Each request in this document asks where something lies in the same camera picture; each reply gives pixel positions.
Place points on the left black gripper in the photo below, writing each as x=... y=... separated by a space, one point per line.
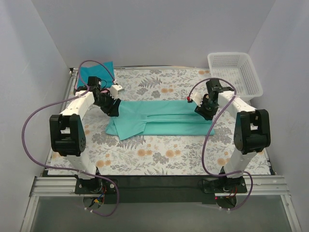
x=112 y=108

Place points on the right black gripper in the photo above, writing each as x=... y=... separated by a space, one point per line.
x=203 y=111

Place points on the teal green t shirt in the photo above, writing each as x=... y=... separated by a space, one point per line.
x=176 y=118

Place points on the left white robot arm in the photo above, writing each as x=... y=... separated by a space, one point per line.
x=67 y=133

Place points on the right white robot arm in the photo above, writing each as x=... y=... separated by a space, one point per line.
x=251 y=133

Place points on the white plastic basket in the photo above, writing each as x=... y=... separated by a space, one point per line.
x=237 y=68

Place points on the floral table mat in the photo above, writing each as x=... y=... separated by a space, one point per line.
x=171 y=155

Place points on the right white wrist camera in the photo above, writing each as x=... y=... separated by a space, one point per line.
x=197 y=98

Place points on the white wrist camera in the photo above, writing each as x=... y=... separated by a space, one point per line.
x=197 y=98
x=114 y=91

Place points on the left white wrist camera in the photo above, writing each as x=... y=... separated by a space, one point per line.
x=114 y=91

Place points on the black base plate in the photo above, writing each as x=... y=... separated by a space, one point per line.
x=160 y=188

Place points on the aluminium frame rail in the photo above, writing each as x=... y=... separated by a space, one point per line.
x=269 y=209

